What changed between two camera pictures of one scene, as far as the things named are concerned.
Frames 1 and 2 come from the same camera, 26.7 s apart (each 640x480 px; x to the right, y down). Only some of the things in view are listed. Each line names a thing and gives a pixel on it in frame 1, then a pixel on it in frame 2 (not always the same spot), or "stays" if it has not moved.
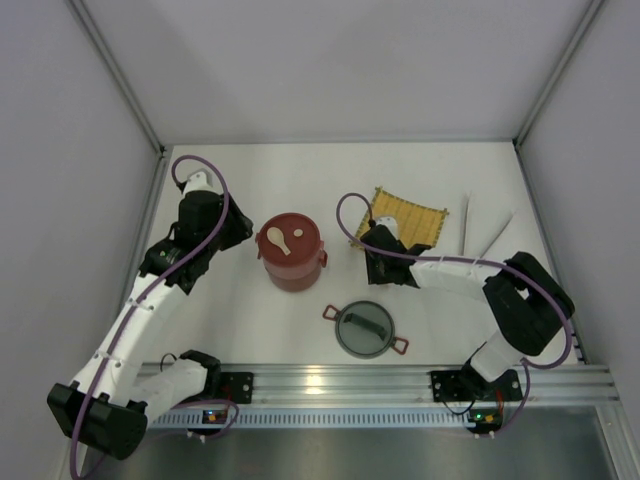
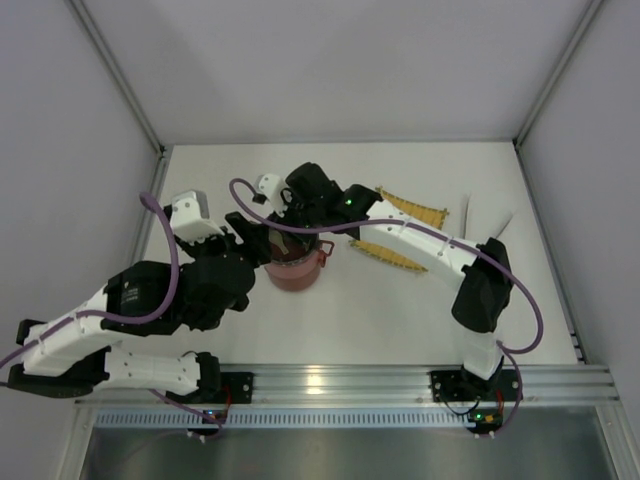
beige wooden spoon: (276, 236) stays
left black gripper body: (235, 226) → (232, 240)
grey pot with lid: (364, 329) → (292, 247)
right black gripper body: (379, 268) → (293, 220)
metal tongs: (464, 223) stays
